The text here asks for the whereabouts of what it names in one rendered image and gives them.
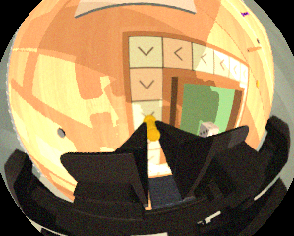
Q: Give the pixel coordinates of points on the white die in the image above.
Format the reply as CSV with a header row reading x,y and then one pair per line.
x,y
207,128

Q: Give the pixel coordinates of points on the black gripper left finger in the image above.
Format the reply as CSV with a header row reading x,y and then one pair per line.
x,y
126,165

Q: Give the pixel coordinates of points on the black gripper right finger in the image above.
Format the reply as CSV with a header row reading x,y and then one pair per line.
x,y
189,155

